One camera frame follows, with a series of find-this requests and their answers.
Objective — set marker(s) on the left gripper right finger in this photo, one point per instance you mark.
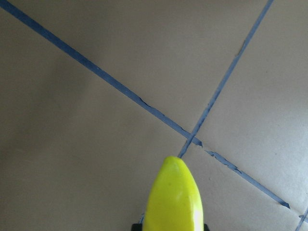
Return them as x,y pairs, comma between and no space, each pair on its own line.
206,227

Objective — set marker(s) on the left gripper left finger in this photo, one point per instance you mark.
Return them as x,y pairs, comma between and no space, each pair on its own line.
136,227

